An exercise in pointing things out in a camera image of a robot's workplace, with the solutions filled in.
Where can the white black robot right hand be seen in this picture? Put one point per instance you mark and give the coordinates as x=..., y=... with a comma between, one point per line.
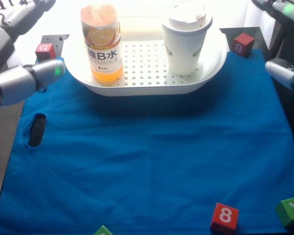
x=281, y=71

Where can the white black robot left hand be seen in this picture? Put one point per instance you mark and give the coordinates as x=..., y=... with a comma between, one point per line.
x=12, y=80

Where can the orange vitamin drink bottle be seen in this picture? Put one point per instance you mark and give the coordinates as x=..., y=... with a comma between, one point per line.
x=103, y=54

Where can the white paper coffee cup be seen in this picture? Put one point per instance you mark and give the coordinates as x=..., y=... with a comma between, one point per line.
x=183, y=46

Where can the red block letter G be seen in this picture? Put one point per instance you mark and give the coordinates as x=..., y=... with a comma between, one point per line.
x=45, y=51

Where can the red block number 8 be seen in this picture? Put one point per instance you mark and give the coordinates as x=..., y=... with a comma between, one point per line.
x=225, y=218
x=242, y=44

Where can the white perforated plastic tray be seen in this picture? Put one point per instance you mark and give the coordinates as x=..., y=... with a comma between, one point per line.
x=147, y=80

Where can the green block letter Y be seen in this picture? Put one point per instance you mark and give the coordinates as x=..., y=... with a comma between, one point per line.
x=292, y=211

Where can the blue cloth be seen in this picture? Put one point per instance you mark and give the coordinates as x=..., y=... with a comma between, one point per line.
x=147, y=156

